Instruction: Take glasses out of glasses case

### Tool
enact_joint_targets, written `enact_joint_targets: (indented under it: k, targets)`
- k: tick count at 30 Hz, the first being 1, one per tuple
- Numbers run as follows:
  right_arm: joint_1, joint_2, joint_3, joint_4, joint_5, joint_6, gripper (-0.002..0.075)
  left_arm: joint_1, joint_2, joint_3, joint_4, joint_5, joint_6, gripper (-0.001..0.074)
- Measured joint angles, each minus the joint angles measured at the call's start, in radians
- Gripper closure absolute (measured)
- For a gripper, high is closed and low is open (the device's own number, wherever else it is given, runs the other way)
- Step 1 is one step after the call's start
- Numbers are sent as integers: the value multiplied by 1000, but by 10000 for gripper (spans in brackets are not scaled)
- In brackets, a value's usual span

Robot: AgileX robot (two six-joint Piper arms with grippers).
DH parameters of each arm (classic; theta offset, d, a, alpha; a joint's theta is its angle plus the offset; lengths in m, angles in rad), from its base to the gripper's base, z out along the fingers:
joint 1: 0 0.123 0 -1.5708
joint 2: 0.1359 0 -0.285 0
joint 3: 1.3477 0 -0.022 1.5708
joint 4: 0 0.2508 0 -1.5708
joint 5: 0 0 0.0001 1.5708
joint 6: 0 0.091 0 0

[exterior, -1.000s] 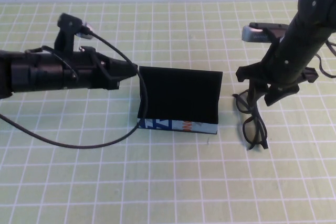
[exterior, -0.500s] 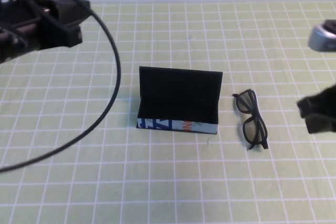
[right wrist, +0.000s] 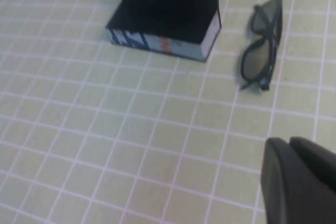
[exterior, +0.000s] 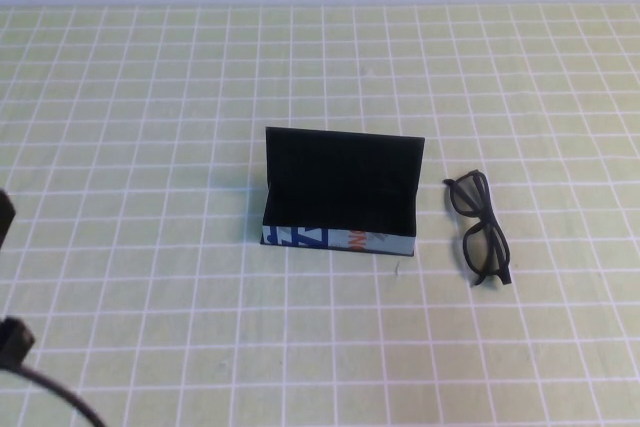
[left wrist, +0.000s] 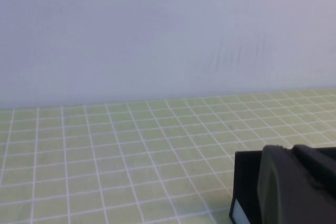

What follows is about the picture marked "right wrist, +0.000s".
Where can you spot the black framed glasses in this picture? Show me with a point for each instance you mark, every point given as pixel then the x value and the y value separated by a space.
pixel 274 45

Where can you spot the green white-grid tablecloth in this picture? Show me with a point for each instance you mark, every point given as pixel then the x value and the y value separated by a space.
pixel 131 142

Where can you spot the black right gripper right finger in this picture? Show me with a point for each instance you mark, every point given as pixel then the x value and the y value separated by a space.
pixel 317 161

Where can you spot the black glasses case printed sides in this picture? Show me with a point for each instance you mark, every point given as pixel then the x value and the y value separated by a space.
pixel 168 16

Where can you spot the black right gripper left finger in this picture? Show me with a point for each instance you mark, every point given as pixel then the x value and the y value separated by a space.
pixel 286 190

